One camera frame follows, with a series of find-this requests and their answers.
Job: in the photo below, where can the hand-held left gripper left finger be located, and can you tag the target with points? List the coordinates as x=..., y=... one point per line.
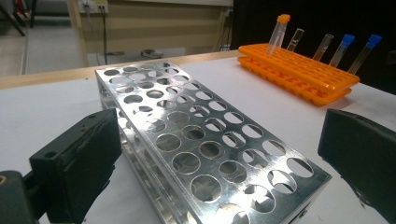
x=77, y=165

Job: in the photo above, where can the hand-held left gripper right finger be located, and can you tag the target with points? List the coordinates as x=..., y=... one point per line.
x=361, y=161

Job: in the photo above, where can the blue capped test tube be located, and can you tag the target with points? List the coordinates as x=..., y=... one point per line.
x=362, y=54
x=341, y=51

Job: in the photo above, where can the orange plastic test tube rack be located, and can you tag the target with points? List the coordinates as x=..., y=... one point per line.
x=299, y=70

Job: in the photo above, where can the orange tinted test tube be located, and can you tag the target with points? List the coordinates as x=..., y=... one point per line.
x=323, y=46

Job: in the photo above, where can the metal test tube rack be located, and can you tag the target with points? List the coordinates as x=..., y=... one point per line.
x=218, y=138

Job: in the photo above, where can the orange capped test tube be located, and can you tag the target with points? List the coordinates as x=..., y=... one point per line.
x=278, y=34

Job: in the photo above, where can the white table board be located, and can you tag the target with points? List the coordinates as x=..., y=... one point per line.
x=46, y=109

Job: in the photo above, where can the grey object on floor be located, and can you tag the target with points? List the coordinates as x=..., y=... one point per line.
x=151, y=53

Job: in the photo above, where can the clear uncapped test tube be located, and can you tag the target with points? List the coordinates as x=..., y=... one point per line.
x=295, y=39

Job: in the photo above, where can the black curtain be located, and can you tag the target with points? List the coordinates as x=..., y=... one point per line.
x=311, y=18

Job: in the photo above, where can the beige wooden panel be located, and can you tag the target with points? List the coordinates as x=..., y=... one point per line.
x=162, y=28

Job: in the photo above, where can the black stand legs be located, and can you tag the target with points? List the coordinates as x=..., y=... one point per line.
x=12, y=15

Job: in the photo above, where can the wall power outlet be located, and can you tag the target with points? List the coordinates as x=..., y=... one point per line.
x=93, y=6

